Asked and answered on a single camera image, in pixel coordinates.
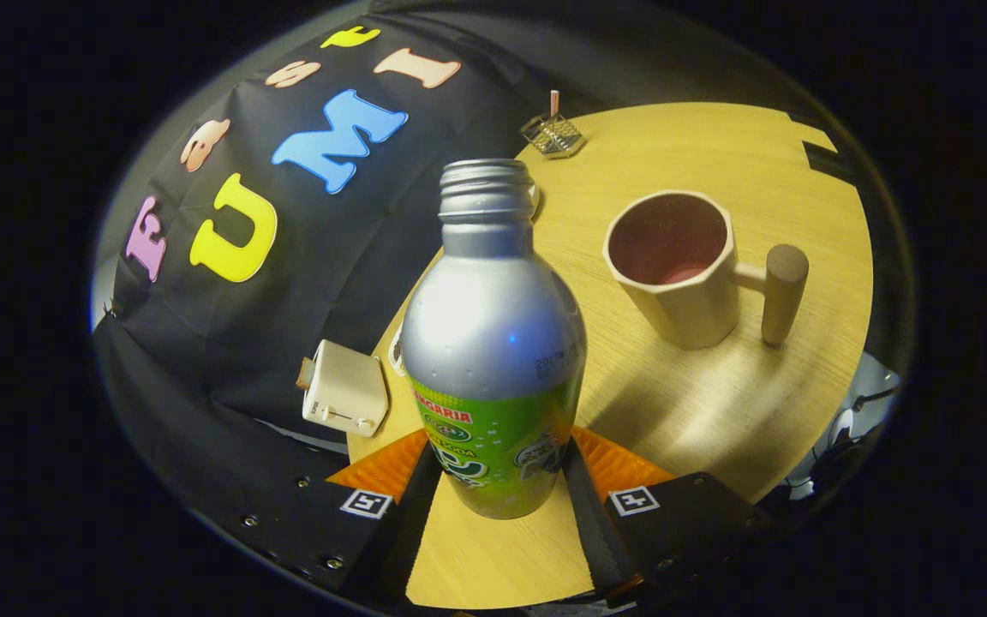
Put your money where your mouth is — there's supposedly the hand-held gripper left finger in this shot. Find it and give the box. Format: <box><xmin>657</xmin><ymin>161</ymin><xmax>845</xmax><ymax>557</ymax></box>
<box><xmin>194</xmin><ymin>428</ymin><xmax>443</xmax><ymax>605</ymax></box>

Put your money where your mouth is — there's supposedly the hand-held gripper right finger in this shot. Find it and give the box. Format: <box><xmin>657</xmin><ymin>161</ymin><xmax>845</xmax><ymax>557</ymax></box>
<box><xmin>562</xmin><ymin>426</ymin><xmax>773</xmax><ymax>605</ymax></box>

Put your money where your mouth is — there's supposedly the silver green juice bottle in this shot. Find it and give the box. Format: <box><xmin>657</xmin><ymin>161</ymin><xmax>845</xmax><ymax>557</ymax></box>
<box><xmin>401</xmin><ymin>159</ymin><xmax>588</xmax><ymax>520</ymax></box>

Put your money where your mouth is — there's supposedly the beige cup with handle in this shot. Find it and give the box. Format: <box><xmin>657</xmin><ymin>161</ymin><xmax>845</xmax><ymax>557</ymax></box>
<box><xmin>602</xmin><ymin>190</ymin><xmax>810</xmax><ymax>350</ymax></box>

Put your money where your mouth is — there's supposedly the wooden table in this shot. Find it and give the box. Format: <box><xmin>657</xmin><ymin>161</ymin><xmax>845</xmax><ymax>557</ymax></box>
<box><xmin>346</xmin><ymin>103</ymin><xmax>876</xmax><ymax>611</ymax></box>

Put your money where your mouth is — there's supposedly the white toaster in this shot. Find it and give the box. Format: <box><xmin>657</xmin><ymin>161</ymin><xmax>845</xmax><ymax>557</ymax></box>
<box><xmin>302</xmin><ymin>339</ymin><xmax>390</xmax><ymax>438</ymax></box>

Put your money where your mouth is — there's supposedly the wire mesh holder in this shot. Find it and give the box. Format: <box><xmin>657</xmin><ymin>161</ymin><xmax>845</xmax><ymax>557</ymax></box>
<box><xmin>520</xmin><ymin>113</ymin><xmax>585</xmax><ymax>159</ymax></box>

